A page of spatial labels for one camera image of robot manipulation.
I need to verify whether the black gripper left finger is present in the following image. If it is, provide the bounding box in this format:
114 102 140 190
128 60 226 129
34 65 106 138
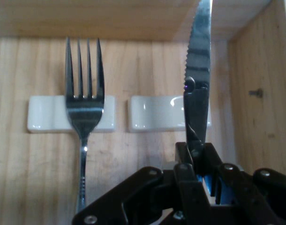
71 142 214 225

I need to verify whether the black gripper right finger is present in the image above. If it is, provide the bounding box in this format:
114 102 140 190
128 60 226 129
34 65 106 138
201 142 286 225

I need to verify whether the steel serrated table knife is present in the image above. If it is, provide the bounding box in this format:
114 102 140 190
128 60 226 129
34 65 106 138
183 0 213 157

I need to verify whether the small white ceramic cutlery rest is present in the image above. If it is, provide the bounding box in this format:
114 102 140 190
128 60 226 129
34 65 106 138
127 94 212 134
27 94 117 135

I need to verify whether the steel fork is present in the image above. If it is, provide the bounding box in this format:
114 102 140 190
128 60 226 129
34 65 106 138
65 37 105 214

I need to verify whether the light wooden drawer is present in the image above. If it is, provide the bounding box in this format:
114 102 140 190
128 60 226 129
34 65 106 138
0 0 286 225

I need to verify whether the metal drawer handle screw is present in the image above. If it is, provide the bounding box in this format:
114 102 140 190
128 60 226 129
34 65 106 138
248 88 263 98

